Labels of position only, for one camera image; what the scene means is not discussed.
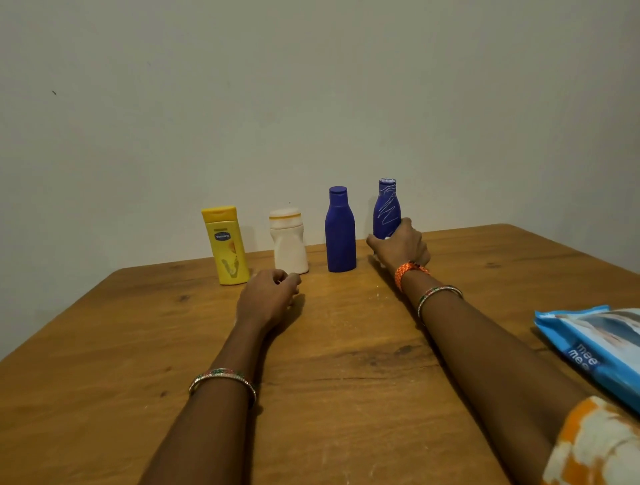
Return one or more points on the person's left forearm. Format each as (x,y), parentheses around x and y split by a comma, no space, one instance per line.
(210,414)

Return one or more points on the person's right forearm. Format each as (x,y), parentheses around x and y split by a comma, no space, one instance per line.
(495,380)

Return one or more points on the person's left hand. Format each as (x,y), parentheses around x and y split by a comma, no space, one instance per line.
(262,300)

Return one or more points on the person's right hand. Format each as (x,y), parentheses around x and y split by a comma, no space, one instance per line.
(402,250)

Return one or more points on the white bottle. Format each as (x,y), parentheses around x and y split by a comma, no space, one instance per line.
(290,245)

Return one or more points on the yellow bottle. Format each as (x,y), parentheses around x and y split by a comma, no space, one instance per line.
(227,250)

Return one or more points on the wooden table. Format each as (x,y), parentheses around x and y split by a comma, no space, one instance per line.
(125,350)

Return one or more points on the thin beaded bangle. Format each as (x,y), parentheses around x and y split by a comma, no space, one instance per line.
(430,292)
(225,376)

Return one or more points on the blue scribbled bottle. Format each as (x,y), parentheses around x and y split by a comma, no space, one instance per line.
(340,235)
(386,210)

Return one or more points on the orange thread wristband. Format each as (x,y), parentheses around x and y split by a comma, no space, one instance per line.
(402,272)

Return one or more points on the blue wet wipes pack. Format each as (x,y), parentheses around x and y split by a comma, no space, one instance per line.
(605,350)

